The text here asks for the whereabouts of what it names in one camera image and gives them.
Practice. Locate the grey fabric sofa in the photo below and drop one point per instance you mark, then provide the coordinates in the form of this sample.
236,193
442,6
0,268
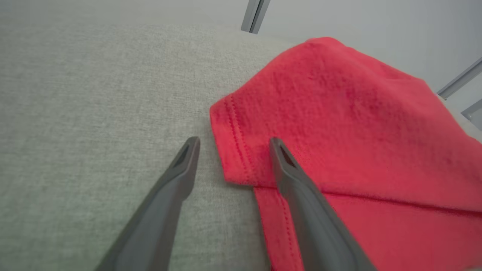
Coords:
75,113

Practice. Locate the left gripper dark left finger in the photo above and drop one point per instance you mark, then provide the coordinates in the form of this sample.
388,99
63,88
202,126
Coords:
165,210

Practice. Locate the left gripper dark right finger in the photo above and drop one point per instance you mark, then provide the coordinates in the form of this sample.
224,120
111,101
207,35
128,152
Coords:
312,218

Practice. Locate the red garment with white hem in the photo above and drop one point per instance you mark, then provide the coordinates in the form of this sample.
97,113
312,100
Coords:
357,113

